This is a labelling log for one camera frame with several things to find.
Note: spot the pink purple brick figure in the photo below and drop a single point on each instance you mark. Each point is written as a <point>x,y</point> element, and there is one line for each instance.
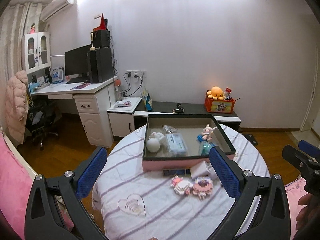
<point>202,187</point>

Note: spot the blue paper matchbox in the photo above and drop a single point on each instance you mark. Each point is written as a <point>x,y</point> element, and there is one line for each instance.
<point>176,172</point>

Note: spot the black office chair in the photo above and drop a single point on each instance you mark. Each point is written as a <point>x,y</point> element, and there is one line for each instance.
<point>40,119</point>

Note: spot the white wall power strip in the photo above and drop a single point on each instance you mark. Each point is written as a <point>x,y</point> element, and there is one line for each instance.
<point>139,73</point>

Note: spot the orange-lid water bottle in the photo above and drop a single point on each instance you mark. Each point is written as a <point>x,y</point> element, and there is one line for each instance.
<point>118,88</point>

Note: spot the blue plastic bottle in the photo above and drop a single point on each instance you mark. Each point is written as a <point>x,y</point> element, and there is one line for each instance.
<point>205,146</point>

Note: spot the glass liquid refill bottle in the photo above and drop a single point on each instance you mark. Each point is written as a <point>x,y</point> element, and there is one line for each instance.
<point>169,129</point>

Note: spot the pink puffer jacket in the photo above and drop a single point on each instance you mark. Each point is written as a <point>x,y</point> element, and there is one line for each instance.
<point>16,105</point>

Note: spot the blue snack bag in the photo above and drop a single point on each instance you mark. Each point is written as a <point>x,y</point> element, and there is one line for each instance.
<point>147,100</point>

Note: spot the orange octopus plush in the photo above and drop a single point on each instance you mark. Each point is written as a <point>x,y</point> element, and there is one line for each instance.
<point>215,93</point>

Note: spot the striped white quilt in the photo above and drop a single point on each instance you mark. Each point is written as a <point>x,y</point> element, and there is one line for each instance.
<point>142,205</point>

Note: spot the person's right hand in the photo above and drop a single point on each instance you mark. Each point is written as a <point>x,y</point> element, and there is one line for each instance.
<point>311,208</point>

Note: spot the white round compact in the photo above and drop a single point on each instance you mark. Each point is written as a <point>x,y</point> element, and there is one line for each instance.
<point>153,145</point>

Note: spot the black computer monitor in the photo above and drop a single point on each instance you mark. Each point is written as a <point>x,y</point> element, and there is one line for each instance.
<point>76,61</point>

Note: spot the white wall charger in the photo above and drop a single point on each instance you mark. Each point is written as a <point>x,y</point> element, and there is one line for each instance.
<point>201,169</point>

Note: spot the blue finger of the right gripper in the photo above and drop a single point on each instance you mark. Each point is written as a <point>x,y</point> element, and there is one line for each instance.
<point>309,149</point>

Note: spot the beige curtain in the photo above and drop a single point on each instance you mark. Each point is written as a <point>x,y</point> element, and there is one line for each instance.
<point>16,21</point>

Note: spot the white glass-door cabinet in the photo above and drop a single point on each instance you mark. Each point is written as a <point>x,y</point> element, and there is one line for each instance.
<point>35,51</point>

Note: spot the pink box with black rim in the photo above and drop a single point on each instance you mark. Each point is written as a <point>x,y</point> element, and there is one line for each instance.
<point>190,126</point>

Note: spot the black computer tower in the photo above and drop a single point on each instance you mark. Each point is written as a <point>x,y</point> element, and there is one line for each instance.
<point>100,65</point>

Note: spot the pink bunny figurine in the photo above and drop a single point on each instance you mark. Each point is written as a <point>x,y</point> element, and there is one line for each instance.
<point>207,133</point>

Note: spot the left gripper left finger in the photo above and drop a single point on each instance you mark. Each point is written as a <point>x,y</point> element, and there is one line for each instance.
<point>43,219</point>

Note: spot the black speaker box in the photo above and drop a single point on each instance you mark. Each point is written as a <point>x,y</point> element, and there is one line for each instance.
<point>101,39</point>

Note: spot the white desk with drawers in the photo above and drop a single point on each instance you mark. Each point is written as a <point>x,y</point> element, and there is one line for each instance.
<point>92,101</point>

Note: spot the clear plastic case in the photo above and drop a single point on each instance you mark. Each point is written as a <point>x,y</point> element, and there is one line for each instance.
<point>175,144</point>

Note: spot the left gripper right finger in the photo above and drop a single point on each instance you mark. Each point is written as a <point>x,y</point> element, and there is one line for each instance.
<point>260,210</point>

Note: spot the black-top low tv bench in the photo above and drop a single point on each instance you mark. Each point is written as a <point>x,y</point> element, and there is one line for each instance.
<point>141,114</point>

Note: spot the white pink brick figure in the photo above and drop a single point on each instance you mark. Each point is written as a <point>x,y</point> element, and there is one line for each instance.
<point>181,186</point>

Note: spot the black flashlight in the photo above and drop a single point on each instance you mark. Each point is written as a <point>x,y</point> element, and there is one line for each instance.
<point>178,109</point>

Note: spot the white air conditioner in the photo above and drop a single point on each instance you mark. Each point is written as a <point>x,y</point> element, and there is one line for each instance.
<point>54,7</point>

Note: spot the red toy box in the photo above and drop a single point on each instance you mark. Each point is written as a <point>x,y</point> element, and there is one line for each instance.
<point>219,106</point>

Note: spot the pink bed blanket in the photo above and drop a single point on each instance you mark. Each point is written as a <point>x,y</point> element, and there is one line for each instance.
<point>17,177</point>

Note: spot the white low side cabinet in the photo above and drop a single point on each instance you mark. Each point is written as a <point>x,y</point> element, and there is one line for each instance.
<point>121,116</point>

